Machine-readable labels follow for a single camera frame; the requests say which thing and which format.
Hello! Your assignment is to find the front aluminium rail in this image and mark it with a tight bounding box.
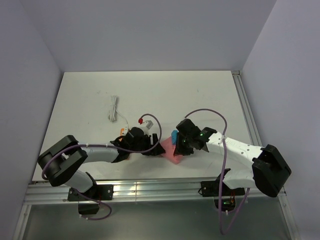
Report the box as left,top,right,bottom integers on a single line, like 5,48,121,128
23,176,287,206

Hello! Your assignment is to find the pink triangular power strip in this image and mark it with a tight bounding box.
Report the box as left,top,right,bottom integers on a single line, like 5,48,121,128
160,137,183,165

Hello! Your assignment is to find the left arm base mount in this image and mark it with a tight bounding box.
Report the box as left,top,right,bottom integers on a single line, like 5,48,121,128
67,184,114,217

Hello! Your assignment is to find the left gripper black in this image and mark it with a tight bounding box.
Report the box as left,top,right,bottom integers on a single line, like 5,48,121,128
129,133,165,156

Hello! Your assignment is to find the purple cable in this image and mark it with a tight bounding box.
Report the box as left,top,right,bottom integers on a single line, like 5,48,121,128
41,113,163,221
184,108,251,235

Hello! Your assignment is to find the white power strip cord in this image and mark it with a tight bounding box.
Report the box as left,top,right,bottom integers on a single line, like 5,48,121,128
107,94,131,131

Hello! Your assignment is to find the right aluminium rail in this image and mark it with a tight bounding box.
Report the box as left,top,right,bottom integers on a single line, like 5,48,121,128
231,70,273,177

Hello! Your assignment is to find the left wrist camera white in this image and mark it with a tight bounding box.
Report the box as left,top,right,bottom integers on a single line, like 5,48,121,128
138,118,154,131

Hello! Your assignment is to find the blue plug adapter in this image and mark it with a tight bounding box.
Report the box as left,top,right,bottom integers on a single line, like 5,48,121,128
171,130,178,146

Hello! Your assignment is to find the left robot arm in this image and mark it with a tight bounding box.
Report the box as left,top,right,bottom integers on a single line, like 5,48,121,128
37,127,166,200

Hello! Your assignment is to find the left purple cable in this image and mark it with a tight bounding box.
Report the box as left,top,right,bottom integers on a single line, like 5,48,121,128
41,113,163,221

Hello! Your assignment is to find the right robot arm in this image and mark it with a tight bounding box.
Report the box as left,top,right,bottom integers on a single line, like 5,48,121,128
176,118,292,198

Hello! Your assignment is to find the orange power strip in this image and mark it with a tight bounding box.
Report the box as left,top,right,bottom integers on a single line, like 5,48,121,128
118,128,131,161

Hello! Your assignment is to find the aluminium rail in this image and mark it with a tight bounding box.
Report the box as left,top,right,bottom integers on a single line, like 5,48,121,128
231,70,273,177
23,176,287,206

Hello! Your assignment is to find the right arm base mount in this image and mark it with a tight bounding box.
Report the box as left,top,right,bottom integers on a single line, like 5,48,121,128
198,180,245,212

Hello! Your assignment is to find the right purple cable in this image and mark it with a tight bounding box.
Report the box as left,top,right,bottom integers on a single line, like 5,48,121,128
184,108,251,235

